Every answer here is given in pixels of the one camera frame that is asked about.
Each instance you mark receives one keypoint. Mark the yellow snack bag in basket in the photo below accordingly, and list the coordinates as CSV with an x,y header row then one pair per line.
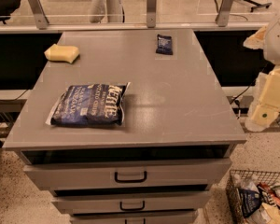
x,y
266,214

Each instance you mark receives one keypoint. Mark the red snack bag in basket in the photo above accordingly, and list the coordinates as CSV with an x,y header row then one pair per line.
x,y
268,196

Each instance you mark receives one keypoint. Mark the blueberry rxbar dark wrapper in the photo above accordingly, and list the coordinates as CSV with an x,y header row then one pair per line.
x,y
164,45

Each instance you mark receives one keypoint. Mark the left metal bracket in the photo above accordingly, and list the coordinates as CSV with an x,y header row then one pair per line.
x,y
41,21

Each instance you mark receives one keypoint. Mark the middle metal bracket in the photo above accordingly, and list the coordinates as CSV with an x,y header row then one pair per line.
x,y
151,13

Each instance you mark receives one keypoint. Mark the yellow sponge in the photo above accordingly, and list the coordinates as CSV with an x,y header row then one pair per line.
x,y
58,53

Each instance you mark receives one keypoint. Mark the blue snack bag in basket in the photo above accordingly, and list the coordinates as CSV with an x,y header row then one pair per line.
x,y
250,198

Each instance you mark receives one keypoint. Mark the metal bracket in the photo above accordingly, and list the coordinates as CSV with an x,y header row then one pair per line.
x,y
151,13
41,21
222,18

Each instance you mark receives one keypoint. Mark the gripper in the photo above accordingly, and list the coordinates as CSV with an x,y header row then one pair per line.
x,y
278,40

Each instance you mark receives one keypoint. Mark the middle grey drawer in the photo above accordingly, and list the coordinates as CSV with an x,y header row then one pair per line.
x,y
134,202

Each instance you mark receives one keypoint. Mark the grey drawer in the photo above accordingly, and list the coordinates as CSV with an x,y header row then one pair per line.
x,y
134,202
158,217
127,174

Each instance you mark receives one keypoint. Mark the bottom grey drawer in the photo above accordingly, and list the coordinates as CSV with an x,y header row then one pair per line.
x,y
158,217

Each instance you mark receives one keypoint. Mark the right metal bracket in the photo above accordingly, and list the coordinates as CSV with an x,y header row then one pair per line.
x,y
222,18

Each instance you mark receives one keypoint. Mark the person legs in background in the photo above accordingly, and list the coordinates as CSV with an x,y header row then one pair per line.
x,y
112,9

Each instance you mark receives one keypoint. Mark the top grey drawer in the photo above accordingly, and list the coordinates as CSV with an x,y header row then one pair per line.
x,y
127,174

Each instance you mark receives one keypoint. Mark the grey drawer cabinet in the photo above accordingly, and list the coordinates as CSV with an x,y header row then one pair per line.
x,y
174,107

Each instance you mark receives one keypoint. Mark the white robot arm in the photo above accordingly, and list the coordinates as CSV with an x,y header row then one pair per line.
x,y
267,38

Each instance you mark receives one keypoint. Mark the wire basket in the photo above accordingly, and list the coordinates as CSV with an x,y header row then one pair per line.
x,y
236,178

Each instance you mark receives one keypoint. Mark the blue kettle chip bag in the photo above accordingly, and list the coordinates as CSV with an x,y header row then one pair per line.
x,y
89,105

